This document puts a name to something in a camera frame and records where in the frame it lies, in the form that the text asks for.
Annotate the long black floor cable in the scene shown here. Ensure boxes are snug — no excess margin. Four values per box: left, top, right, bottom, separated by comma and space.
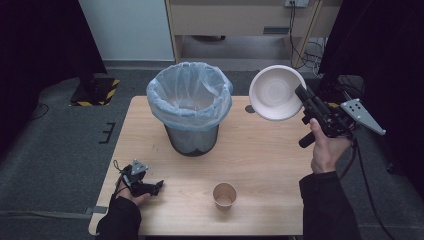
353, 133, 398, 240

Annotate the dark curtain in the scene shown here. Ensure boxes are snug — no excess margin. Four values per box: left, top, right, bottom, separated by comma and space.
0, 0, 109, 156
317, 0, 424, 192

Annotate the person's right hand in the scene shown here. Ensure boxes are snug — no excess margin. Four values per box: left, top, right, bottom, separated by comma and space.
308, 118, 353, 175

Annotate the hand-held gripper cable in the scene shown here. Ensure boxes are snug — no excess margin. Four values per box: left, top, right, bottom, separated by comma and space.
337, 132, 360, 182
108, 159, 125, 203

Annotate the white power strip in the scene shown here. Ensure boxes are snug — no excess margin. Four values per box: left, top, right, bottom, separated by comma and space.
283, 0, 311, 9

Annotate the left hand-held gripper cable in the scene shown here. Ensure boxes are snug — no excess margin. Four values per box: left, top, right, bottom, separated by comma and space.
108, 159, 125, 203

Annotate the bundle of black cables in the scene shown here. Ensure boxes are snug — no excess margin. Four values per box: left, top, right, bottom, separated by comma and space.
287, 1, 326, 72

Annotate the thin black floor cable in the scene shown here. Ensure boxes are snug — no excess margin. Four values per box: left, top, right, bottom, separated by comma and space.
27, 102, 51, 122

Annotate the person's left hand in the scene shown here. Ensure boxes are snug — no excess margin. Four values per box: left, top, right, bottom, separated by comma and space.
113, 180, 152, 207

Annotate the right hand-held gripper cable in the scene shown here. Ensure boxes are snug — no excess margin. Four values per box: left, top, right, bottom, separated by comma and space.
337, 132, 360, 182

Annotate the white disposable bowl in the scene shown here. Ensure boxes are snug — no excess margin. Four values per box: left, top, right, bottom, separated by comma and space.
248, 64, 307, 122

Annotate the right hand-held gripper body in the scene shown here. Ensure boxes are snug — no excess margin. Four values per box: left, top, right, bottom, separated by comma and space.
298, 97, 388, 150

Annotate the metal mesh trash bin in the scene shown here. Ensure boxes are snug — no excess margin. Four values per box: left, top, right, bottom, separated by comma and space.
163, 122, 221, 158

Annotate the beige wooden desk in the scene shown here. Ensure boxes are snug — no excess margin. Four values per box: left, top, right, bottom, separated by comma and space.
164, 0, 345, 70

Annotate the brown paper cup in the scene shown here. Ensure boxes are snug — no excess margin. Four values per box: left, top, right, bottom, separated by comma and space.
212, 181, 238, 211

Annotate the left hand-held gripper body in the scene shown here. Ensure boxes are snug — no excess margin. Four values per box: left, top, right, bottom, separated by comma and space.
119, 158, 153, 198

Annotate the blue plastic bin bag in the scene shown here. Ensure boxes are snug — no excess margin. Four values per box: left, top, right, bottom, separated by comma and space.
145, 60, 235, 132

